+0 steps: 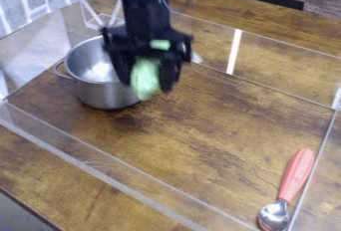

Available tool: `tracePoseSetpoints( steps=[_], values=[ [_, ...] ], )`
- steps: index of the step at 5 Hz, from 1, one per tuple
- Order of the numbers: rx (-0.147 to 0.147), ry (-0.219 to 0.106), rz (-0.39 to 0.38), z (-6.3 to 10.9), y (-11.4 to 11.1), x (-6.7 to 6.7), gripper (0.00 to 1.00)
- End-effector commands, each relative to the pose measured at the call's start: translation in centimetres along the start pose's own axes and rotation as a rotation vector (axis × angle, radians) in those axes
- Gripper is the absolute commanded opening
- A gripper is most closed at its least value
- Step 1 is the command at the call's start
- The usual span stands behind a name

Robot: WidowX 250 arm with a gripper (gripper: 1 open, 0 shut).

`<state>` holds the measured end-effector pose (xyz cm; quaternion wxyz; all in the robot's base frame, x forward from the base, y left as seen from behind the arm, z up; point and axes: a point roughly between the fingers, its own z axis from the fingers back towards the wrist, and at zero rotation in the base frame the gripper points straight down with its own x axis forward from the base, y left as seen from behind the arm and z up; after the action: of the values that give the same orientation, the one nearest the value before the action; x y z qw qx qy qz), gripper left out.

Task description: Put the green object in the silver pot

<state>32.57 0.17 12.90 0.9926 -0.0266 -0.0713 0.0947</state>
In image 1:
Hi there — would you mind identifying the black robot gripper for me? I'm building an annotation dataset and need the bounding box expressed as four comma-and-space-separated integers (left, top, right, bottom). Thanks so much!
101, 26, 193, 93

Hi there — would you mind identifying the green bitter gourd toy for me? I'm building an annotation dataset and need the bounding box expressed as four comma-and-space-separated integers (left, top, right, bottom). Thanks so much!
131, 40, 171, 101

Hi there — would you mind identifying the silver metal pot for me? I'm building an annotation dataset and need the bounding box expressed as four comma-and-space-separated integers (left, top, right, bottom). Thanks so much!
54, 36, 141, 110

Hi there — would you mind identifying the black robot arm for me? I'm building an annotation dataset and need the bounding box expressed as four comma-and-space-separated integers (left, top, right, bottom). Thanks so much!
101, 0, 193, 92

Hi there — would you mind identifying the clear acrylic enclosure wall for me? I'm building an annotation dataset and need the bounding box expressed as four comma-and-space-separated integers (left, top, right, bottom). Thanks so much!
0, 0, 341, 231

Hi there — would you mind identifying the red handled metal spoon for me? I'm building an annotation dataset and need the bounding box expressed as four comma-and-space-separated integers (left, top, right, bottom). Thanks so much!
257, 148, 315, 231

